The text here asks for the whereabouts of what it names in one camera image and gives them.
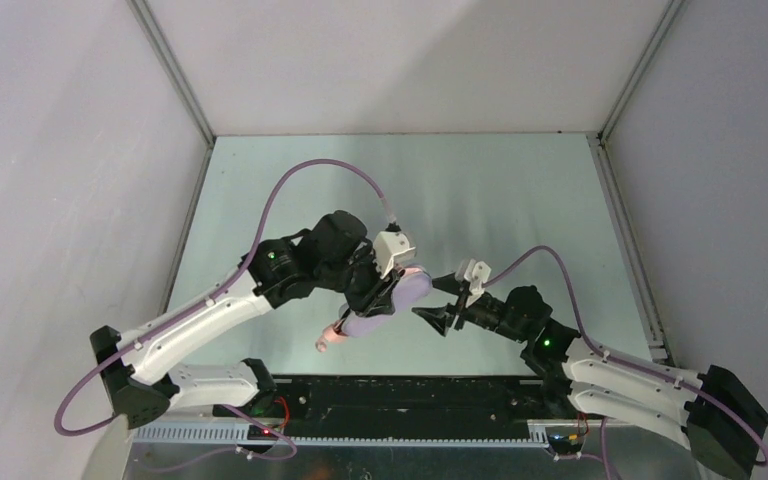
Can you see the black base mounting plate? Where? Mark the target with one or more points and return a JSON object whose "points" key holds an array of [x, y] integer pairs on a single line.
{"points": [[380, 407]]}

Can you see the left controller board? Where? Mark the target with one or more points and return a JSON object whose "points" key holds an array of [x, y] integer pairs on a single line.
{"points": [[264, 434]]}

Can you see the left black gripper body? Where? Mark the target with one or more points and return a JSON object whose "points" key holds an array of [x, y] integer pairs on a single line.
{"points": [[371, 296]]}

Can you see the right controller board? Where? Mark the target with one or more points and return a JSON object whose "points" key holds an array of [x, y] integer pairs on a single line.
{"points": [[565, 447]]}

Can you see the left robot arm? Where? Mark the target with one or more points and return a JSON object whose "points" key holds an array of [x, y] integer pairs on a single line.
{"points": [[143, 370]]}

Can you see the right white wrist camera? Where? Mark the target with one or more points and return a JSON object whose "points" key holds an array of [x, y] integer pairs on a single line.
{"points": [[471, 277]]}

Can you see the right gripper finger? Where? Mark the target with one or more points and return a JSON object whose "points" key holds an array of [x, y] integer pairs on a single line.
{"points": [[441, 319], [452, 284]]}

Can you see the aluminium frame rail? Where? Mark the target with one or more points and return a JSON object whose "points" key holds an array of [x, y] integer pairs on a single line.
{"points": [[214, 425]]}

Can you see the controller board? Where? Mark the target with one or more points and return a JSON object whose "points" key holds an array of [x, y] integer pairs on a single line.
{"points": [[565, 447], [264, 434]]}

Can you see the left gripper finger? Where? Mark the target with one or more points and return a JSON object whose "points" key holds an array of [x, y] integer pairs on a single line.
{"points": [[384, 287], [351, 321]]}

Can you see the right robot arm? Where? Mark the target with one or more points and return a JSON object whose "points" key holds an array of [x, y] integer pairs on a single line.
{"points": [[712, 414]]}

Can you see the pink folding umbrella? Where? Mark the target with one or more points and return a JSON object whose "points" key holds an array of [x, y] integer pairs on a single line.
{"points": [[330, 336]]}

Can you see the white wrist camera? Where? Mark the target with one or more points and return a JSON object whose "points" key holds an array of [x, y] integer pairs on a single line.
{"points": [[471, 277], [391, 249]]}

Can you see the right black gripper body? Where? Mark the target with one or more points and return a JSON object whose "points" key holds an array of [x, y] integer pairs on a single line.
{"points": [[459, 311]]}

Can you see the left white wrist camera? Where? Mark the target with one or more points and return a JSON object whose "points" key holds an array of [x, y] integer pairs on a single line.
{"points": [[391, 249]]}

